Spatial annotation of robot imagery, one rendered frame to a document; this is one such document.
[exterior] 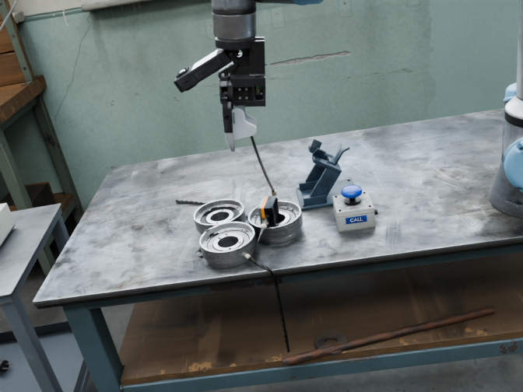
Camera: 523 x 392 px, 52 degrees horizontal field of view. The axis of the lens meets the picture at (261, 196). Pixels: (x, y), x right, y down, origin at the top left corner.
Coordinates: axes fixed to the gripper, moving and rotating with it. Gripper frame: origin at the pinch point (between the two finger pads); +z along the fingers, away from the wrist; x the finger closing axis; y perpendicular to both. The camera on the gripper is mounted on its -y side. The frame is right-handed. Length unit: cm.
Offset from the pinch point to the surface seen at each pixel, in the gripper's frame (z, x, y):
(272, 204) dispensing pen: 9.8, -6.2, 8.1
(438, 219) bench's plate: 12.8, -7.9, 39.3
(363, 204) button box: 10.2, -6.4, 25.2
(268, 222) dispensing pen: 12.3, -8.9, 7.3
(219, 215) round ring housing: 16.5, 1.3, -3.1
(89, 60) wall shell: 21, 155, -76
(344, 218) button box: 12.0, -8.2, 21.5
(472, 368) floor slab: 90, 29, 71
